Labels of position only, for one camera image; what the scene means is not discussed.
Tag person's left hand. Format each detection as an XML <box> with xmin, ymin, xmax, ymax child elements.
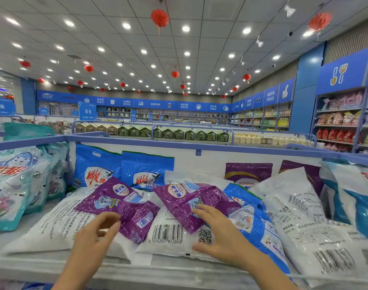
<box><xmin>72</xmin><ymin>211</ymin><xmax>122</xmax><ymax>264</ymax></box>

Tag person's right hand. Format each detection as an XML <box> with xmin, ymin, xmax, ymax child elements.
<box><xmin>191</xmin><ymin>204</ymin><xmax>263</xmax><ymax>269</ymax></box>

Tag grey metal shelf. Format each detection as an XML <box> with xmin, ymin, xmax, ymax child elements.
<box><xmin>0</xmin><ymin>133</ymin><xmax>368</xmax><ymax>290</ymax></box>

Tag row of cream containers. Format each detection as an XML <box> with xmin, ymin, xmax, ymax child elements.
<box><xmin>234</xmin><ymin>133</ymin><xmax>293</xmax><ymax>147</ymax></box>

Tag row of green boxes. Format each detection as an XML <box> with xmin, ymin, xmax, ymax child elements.
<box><xmin>75</xmin><ymin>122</ymin><xmax>230</xmax><ymax>143</ymax></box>

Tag small blue hanging sign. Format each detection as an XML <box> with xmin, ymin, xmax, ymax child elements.
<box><xmin>79</xmin><ymin>102</ymin><xmax>98</xmax><ymax>122</ymax></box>

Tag blue pillar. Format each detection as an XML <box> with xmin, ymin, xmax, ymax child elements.
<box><xmin>289</xmin><ymin>42</ymin><xmax>325</xmax><ymax>135</ymax></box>

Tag large blue hanging sign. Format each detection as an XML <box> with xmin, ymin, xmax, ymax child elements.
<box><xmin>0</xmin><ymin>97</ymin><xmax>17</xmax><ymax>116</ymax></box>

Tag rows of small red lanterns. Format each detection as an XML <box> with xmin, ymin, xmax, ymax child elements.
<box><xmin>18</xmin><ymin>57</ymin><xmax>254</xmax><ymax>94</ymax></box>

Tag rows of round ceiling lights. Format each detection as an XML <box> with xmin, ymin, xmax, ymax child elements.
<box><xmin>0</xmin><ymin>15</ymin><xmax>318</xmax><ymax>94</ymax></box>

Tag large red paper lantern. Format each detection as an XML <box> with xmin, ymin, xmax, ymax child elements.
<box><xmin>150</xmin><ymin>9</ymin><xmax>170</xmax><ymax>35</ymax></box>
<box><xmin>309</xmin><ymin>12</ymin><xmax>333</xmax><ymax>33</ymax></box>

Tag blue wall sign band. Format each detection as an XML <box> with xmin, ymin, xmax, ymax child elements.
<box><xmin>36</xmin><ymin>90</ymin><xmax>234</xmax><ymax>114</ymax></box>

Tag wall shelf of detergent bottles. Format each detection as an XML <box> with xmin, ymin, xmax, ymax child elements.
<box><xmin>238</xmin><ymin>87</ymin><xmax>368</xmax><ymax>151</ymax></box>

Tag blue wall shelving unit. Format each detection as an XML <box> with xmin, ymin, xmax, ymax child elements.
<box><xmin>232</xmin><ymin>45</ymin><xmax>368</xmax><ymax>155</ymax></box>

